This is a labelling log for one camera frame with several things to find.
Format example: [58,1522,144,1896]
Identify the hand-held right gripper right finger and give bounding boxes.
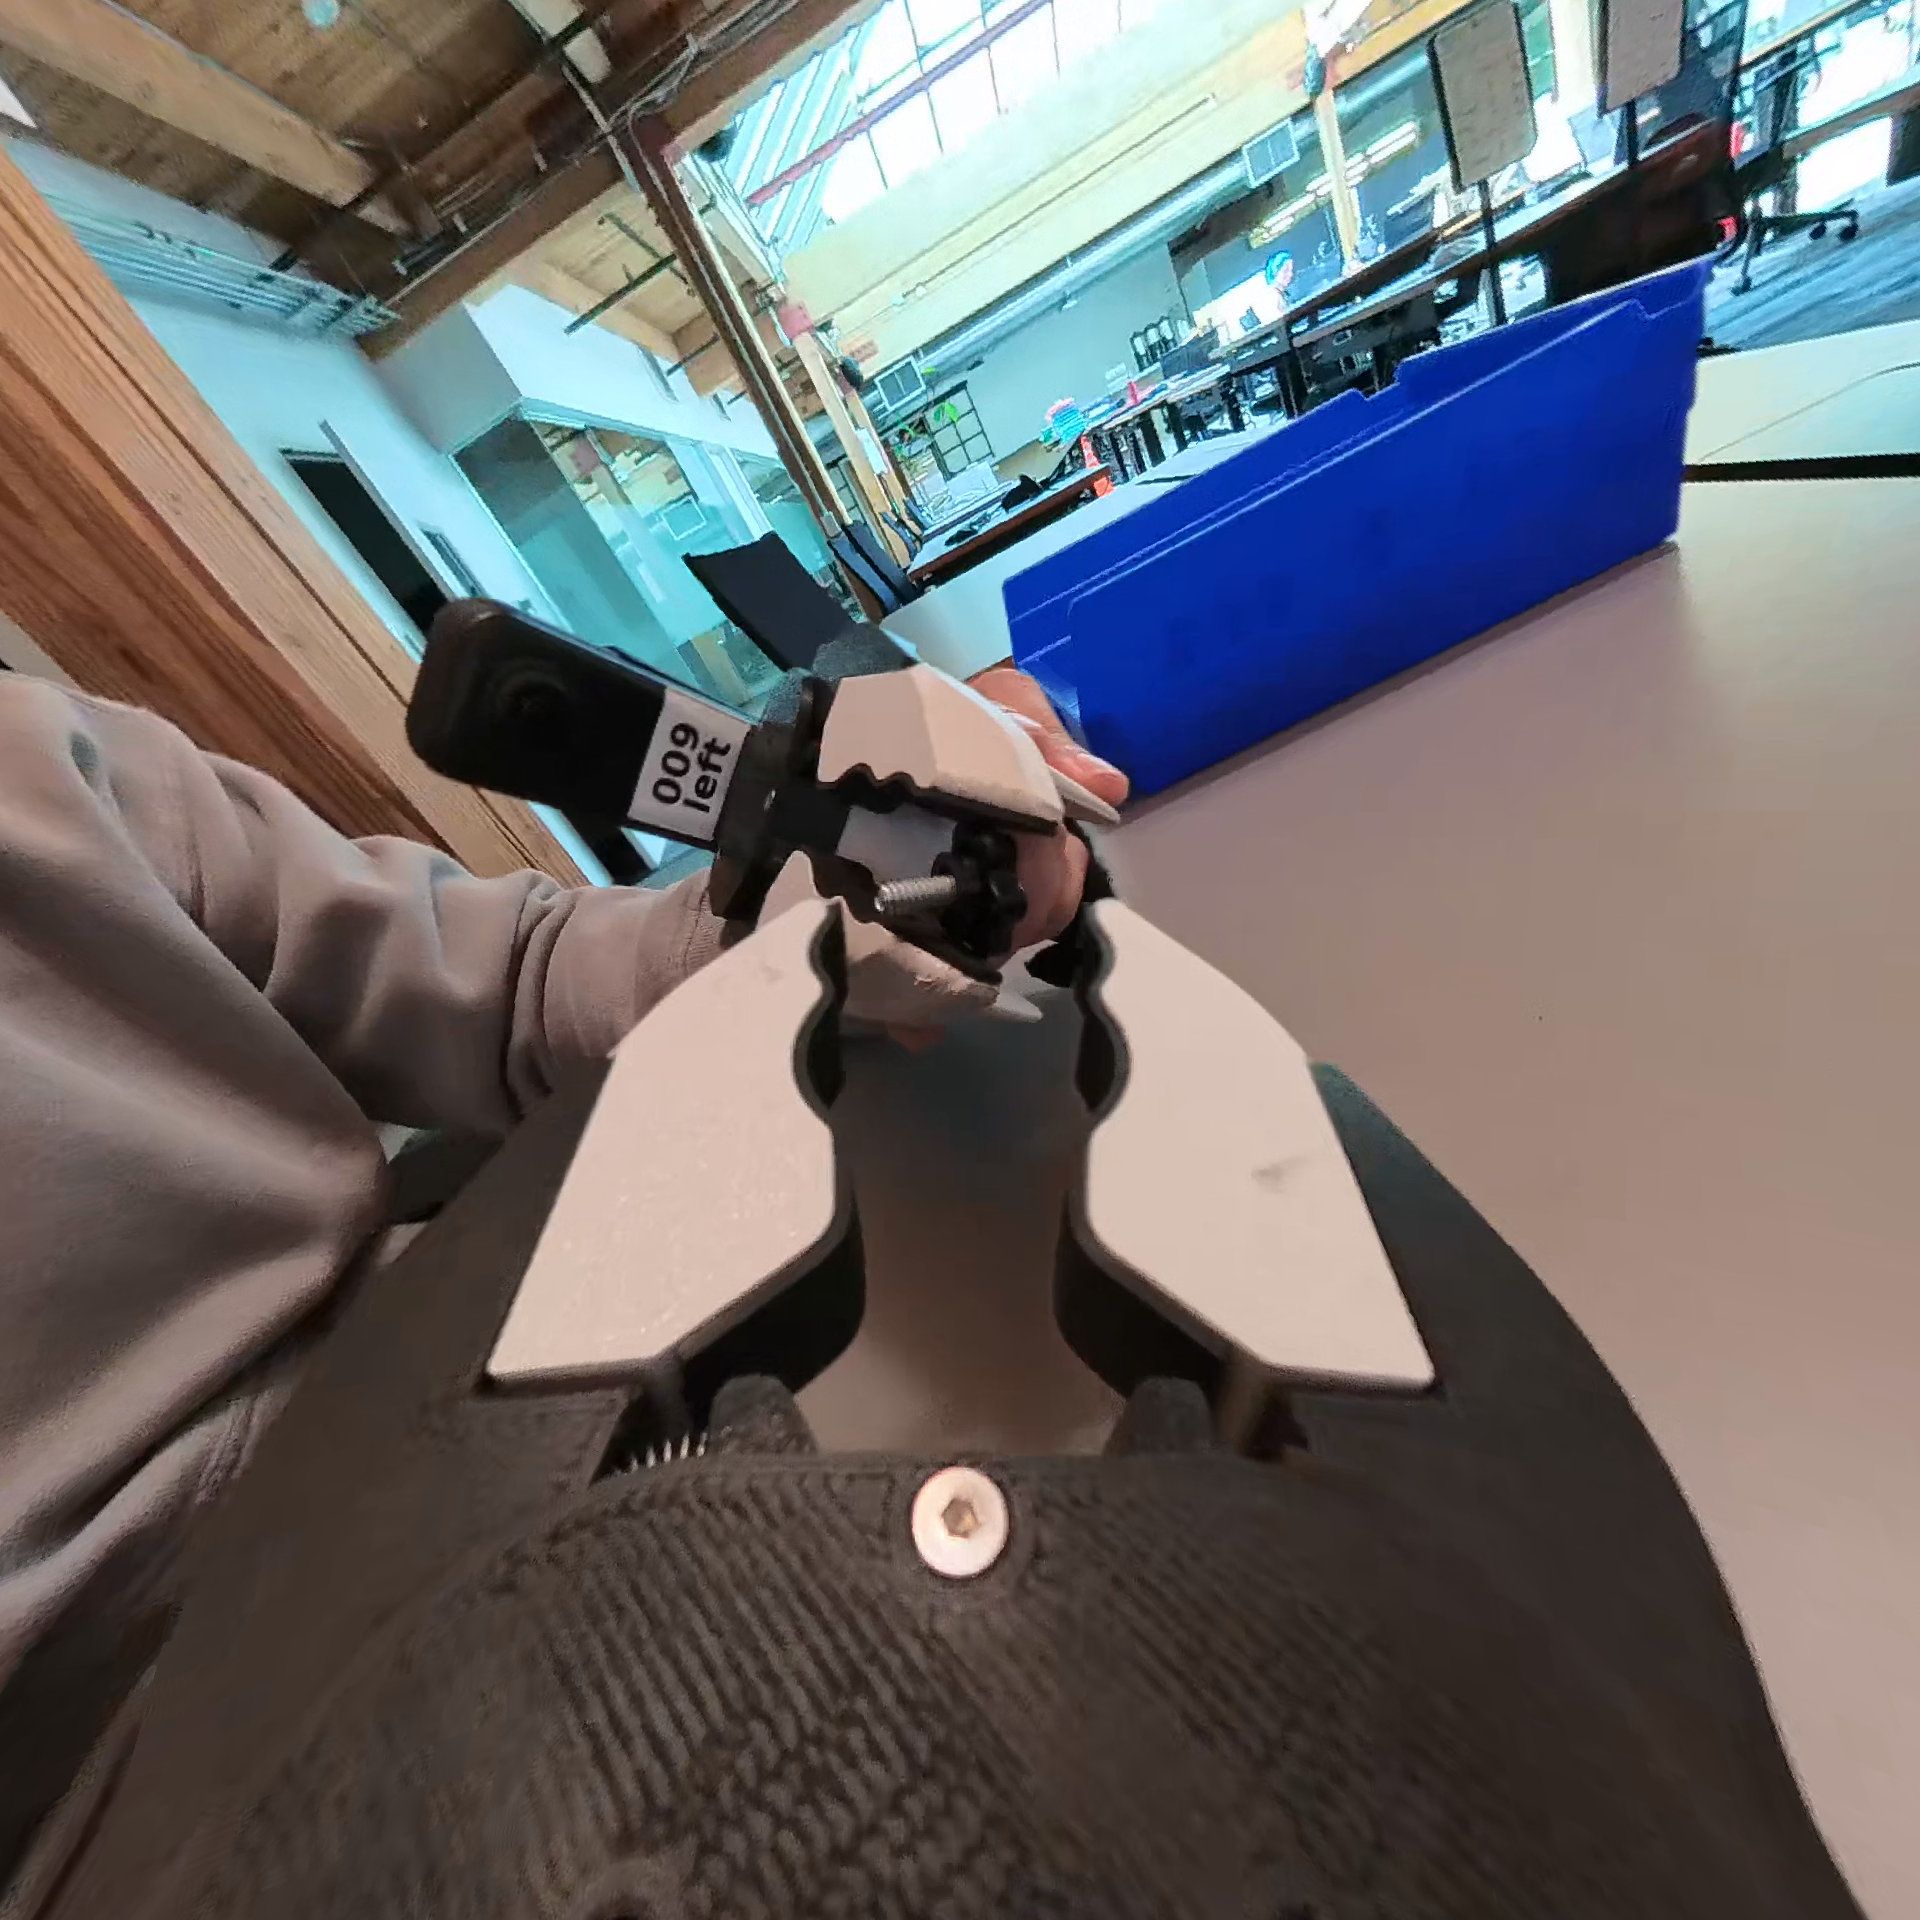
[1065,899,1441,1390]

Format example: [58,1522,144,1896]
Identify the black office chair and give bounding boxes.
[683,533,876,679]

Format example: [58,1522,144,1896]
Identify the blue plastic bin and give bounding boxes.
[1003,250,1713,809]

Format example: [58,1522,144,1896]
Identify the person's left forearm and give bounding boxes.
[0,664,756,1866]

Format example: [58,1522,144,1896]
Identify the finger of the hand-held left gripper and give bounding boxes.
[806,664,1075,840]
[830,900,1052,1040]

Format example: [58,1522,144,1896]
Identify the black knob bolt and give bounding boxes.
[870,833,1033,968]

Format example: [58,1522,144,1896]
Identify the person's left hand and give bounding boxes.
[963,664,1133,980]

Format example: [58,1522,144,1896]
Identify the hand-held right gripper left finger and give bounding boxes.
[483,899,867,1384]

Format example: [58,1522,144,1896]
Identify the grey desk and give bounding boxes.
[881,314,1920,1920]

